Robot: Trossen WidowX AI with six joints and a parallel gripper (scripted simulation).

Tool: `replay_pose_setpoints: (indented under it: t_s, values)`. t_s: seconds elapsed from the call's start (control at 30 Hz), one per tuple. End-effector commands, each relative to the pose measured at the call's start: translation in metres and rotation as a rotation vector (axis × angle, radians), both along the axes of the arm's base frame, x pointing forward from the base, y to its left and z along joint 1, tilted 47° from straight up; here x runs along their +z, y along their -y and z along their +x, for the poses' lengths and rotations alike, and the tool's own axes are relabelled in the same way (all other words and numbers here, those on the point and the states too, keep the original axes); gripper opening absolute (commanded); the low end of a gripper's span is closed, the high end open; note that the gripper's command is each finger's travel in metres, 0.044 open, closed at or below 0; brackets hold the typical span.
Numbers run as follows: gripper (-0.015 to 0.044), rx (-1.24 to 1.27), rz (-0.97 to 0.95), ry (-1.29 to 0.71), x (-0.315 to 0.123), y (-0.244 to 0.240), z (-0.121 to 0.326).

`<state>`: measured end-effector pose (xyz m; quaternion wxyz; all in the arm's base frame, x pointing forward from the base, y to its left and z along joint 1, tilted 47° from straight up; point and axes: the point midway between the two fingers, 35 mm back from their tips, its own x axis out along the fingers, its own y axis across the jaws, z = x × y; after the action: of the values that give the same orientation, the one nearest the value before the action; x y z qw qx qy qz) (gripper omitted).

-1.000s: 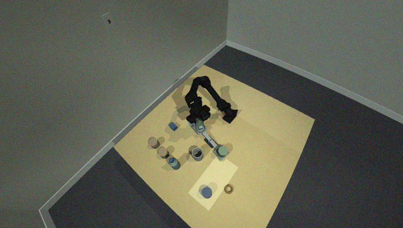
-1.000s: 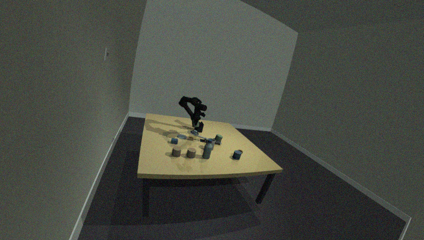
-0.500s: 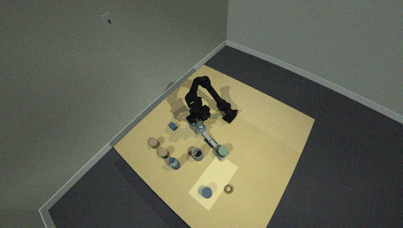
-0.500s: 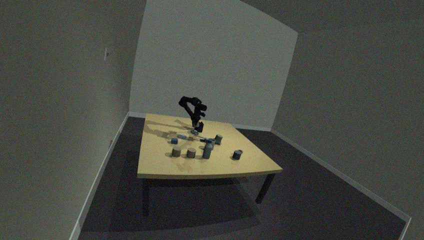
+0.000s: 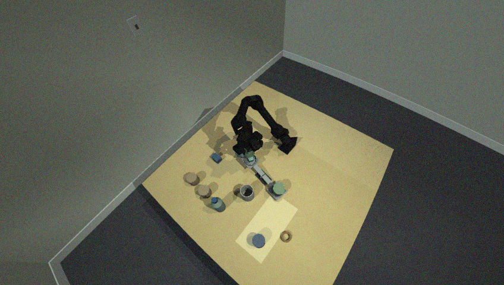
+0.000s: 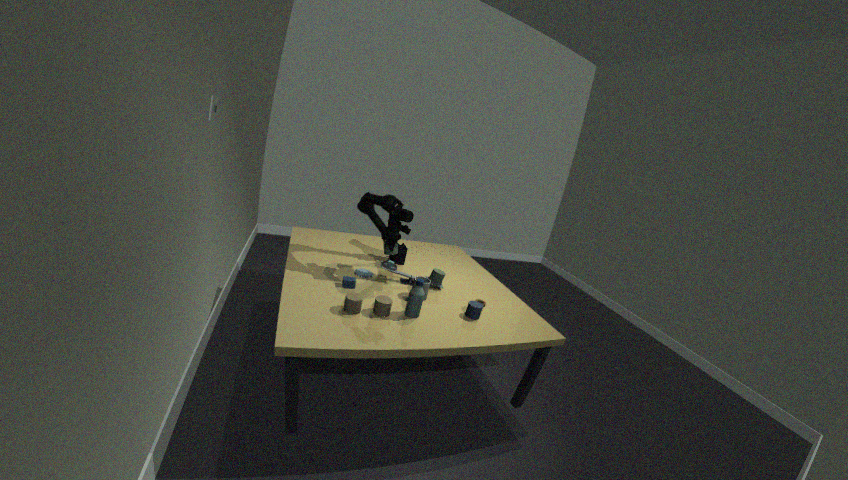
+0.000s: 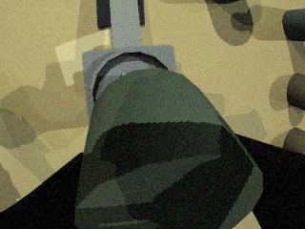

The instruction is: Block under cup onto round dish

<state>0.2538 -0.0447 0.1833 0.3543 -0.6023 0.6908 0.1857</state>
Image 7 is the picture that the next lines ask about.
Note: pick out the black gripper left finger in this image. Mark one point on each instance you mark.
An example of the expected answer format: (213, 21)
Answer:
(50, 206)

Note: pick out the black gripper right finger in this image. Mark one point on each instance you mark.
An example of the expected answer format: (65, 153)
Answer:
(282, 203)

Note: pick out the grey bottle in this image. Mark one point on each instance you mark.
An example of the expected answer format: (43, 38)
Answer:
(294, 24)

